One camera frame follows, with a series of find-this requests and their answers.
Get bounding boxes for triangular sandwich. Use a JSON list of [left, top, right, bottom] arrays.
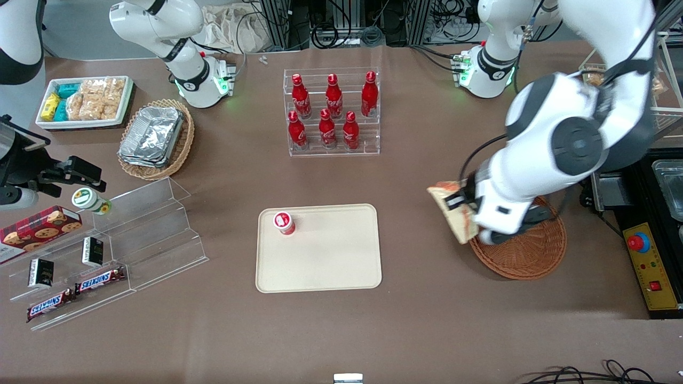
[[426, 181, 480, 245]]

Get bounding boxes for grey metal container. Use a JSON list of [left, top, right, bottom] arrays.
[[652, 159, 683, 221]]

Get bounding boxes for red cola bottle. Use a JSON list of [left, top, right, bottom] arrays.
[[319, 108, 338, 149], [288, 110, 308, 150], [361, 71, 379, 118], [325, 74, 344, 119], [342, 111, 360, 150], [291, 74, 312, 119]]

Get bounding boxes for beige plastic tray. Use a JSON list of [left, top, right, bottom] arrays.
[[256, 203, 383, 294]]

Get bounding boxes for clear acrylic stepped shelf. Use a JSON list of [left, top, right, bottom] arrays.
[[0, 177, 209, 332]]

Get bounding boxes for red emergency stop button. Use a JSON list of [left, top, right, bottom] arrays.
[[626, 233, 651, 254]]

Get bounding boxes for brown snickers bar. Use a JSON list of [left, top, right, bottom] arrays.
[[75, 266, 126, 294], [26, 289, 76, 323]]

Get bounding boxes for black floor cables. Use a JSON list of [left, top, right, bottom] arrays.
[[520, 359, 670, 384]]

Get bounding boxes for round brown wicker basket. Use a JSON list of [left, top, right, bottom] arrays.
[[469, 195, 568, 281]]

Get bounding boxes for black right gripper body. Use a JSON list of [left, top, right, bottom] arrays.
[[0, 115, 52, 188]]

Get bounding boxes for stack of foil trays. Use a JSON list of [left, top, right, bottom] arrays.
[[118, 106, 185, 169]]

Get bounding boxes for beige cloth bag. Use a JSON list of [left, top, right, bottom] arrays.
[[202, 4, 263, 54]]

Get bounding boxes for green white drink cup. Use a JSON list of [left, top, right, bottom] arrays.
[[72, 187, 113, 216]]

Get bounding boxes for red white yogurt cup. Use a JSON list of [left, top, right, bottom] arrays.
[[273, 211, 296, 236]]

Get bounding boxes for grey black device box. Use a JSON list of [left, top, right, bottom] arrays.
[[579, 173, 637, 212]]

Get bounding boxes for small black box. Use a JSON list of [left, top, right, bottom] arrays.
[[28, 258, 54, 289], [82, 237, 105, 267]]

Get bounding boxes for oval tan wicker basket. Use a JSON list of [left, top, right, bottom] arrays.
[[117, 98, 195, 181]]

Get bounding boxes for clear acrylic bottle rack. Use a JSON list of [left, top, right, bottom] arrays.
[[282, 67, 381, 157]]

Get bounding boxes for yellow control panel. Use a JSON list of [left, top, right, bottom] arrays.
[[622, 222, 683, 311]]

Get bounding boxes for black equipment base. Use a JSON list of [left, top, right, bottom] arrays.
[[579, 148, 683, 321]]

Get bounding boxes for white wire rack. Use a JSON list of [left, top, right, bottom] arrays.
[[578, 30, 683, 140]]

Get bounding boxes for white rectangular snack tray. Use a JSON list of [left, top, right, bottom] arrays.
[[35, 75, 134, 131]]

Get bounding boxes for red tartan cookie box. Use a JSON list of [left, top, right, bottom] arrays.
[[0, 205, 83, 265]]

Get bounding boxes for black coiled cables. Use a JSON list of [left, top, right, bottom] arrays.
[[311, 21, 386, 50]]

